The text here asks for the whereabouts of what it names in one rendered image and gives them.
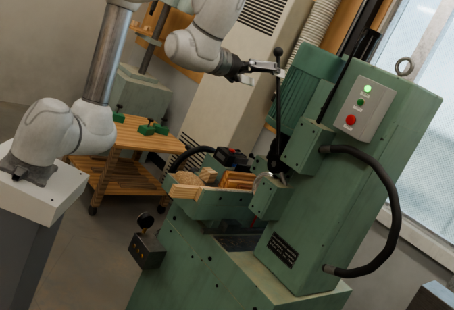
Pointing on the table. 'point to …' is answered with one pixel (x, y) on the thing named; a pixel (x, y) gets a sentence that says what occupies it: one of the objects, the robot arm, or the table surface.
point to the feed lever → (273, 165)
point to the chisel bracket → (259, 165)
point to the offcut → (208, 175)
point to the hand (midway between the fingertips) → (266, 78)
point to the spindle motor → (303, 84)
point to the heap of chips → (186, 177)
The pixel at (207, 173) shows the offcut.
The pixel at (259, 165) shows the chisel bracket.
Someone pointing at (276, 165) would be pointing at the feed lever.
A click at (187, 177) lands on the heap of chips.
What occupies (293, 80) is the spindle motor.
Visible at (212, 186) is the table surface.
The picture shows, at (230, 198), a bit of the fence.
